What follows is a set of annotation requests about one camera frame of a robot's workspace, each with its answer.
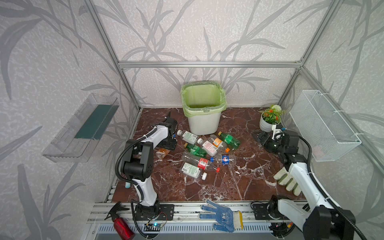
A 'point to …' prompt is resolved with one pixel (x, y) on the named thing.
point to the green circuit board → (152, 227)
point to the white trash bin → (205, 124)
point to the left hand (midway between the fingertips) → (168, 142)
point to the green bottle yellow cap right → (233, 143)
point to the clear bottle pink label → (208, 147)
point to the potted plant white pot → (271, 116)
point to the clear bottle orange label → (219, 144)
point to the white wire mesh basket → (325, 134)
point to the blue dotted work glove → (227, 219)
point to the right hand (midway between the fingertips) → (256, 132)
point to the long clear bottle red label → (201, 163)
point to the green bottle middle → (196, 150)
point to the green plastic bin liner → (203, 98)
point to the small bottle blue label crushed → (224, 160)
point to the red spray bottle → (121, 227)
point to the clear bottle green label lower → (192, 171)
